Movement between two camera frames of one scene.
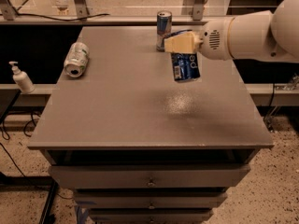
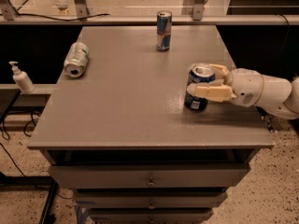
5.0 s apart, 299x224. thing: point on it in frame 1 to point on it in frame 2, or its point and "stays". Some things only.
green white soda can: x=77 y=60 stays
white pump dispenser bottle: x=22 y=79 stays
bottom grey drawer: x=149 y=216 stays
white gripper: x=214 y=40 to x=246 y=86
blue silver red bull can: x=163 y=27 stays
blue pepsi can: x=185 y=66 to x=198 y=73
